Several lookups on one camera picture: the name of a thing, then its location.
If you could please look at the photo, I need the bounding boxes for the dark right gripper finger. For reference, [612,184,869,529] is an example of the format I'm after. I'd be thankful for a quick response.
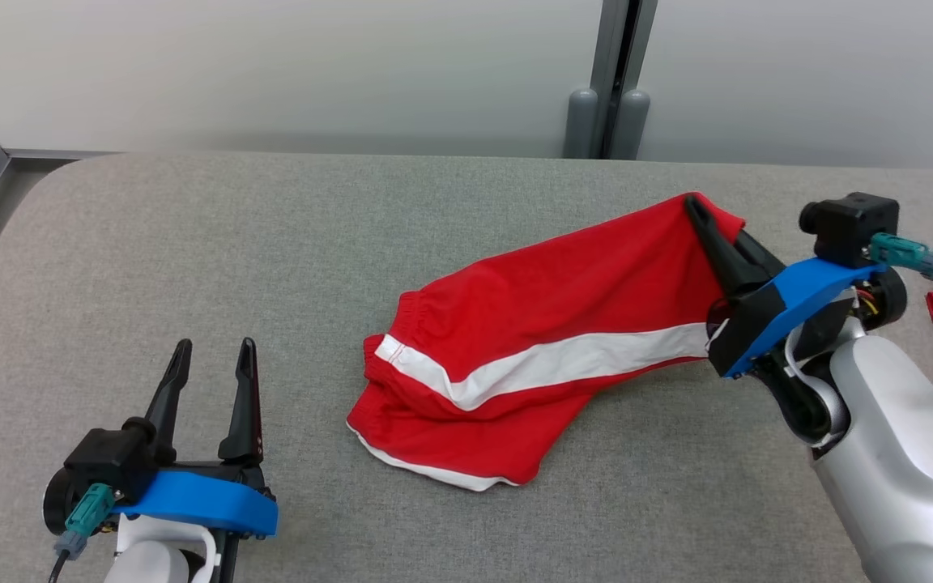
[684,195,772,296]
[734,229,788,279]

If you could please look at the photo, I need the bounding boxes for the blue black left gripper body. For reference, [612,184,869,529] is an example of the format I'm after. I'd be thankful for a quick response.
[43,462,280,583]

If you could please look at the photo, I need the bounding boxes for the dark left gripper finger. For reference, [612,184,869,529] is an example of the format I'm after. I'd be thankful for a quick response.
[145,338,194,466]
[218,338,264,469]

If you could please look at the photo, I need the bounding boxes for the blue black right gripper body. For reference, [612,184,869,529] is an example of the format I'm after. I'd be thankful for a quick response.
[707,257,910,380]

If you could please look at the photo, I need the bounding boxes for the red shorts with white stripe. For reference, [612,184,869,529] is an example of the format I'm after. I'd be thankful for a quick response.
[346,191,747,492]

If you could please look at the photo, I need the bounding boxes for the teal cable connector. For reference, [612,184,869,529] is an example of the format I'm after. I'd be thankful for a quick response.
[53,483,117,560]
[870,232,933,281]

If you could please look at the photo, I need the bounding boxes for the grey cylindrical post foot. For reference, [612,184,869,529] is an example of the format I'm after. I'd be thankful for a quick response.
[614,88,650,160]
[563,88,599,160]

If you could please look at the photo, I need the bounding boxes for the grey wall partition post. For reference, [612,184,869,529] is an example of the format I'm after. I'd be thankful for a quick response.
[588,0,660,160]

